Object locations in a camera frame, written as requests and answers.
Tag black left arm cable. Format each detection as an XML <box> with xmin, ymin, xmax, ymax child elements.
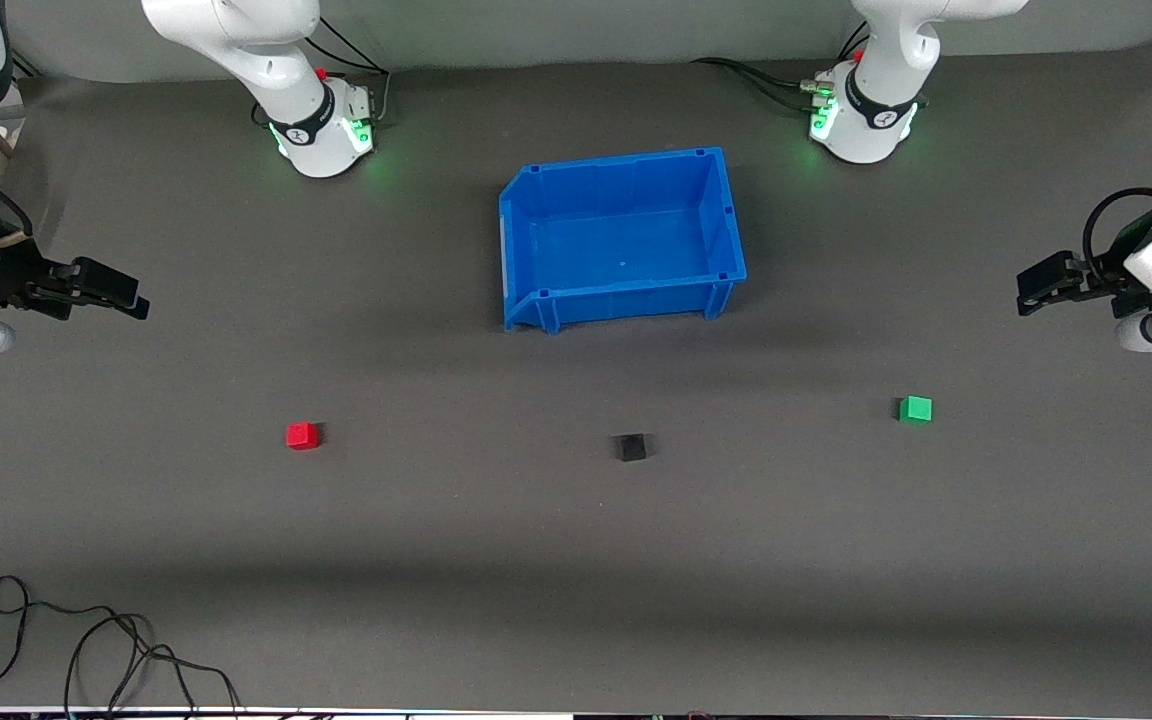
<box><xmin>1082</xmin><ymin>187</ymin><xmax>1152</xmax><ymax>293</ymax></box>

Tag blue plastic storage bin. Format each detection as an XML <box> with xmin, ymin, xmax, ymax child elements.
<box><xmin>498</xmin><ymin>146</ymin><xmax>748</xmax><ymax>335</ymax></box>

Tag black base cables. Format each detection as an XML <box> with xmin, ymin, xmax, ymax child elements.
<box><xmin>304</xmin><ymin>14</ymin><xmax>394</xmax><ymax>128</ymax></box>
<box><xmin>690</xmin><ymin>20</ymin><xmax>872</xmax><ymax>113</ymax></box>

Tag black right base cables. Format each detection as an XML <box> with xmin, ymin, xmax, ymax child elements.
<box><xmin>304</xmin><ymin>14</ymin><xmax>394</xmax><ymax>128</ymax></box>

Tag thin black loose cable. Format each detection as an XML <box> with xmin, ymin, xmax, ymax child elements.
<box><xmin>0</xmin><ymin>575</ymin><xmax>242</xmax><ymax>720</ymax></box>

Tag black left base cables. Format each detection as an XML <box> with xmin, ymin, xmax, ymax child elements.
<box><xmin>690</xmin><ymin>20</ymin><xmax>872</xmax><ymax>113</ymax></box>

